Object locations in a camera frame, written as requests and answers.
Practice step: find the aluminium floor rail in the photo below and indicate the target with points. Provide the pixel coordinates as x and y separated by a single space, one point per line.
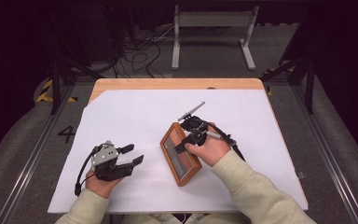
34 155
329 161

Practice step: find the white table sheet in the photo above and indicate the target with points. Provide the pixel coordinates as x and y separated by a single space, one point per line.
136 118

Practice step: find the black metal stand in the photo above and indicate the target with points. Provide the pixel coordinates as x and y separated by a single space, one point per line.
55 84
309 87

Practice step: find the white metal stand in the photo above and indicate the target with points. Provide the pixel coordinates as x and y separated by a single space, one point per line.
213 19

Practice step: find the yellow black hazard tape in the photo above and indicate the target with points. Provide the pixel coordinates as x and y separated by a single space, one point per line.
45 90

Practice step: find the person's right hand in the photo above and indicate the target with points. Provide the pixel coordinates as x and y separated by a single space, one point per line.
213 151

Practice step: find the person's left hand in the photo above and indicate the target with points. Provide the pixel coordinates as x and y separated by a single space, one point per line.
102 188

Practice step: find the wooden picture frame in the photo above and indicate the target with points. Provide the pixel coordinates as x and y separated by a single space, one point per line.
180 168

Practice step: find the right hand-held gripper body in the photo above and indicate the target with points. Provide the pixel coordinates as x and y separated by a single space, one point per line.
195 124

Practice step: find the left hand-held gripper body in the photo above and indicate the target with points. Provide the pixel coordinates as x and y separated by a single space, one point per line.
104 155

